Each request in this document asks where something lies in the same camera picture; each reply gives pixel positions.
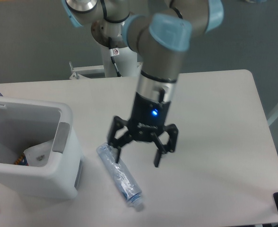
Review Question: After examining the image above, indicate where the white paper wrapper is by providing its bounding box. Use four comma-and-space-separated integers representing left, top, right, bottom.
24, 140, 53, 167

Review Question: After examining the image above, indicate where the white plastic trash can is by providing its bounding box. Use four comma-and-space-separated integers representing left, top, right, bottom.
0, 96, 84, 199

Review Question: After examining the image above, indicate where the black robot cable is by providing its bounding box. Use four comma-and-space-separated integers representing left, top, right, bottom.
107, 36, 122, 78

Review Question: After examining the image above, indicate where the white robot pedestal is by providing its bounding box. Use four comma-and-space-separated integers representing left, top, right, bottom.
69, 20, 144, 80

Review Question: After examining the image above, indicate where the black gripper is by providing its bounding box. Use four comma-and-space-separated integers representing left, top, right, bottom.
107, 93, 179, 167

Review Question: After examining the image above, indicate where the crushed clear plastic bottle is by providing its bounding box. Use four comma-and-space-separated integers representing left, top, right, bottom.
96, 143, 144, 211

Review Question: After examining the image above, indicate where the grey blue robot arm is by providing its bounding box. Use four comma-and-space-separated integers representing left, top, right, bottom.
62, 0, 224, 166

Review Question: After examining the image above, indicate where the colourful snack wrapper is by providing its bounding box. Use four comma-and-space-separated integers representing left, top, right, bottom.
14, 154, 29, 166

